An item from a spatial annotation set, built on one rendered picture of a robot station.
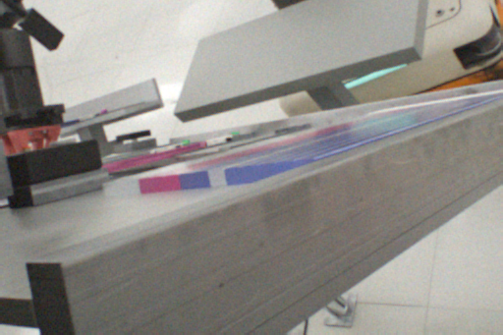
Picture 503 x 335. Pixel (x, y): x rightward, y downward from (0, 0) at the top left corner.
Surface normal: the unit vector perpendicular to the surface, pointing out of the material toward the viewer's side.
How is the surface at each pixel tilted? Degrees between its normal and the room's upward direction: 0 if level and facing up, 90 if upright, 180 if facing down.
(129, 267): 90
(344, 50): 0
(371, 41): 0
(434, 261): 0
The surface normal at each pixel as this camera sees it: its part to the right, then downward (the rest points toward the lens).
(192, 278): 0.77, -0.11
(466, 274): -0.58, -0.55
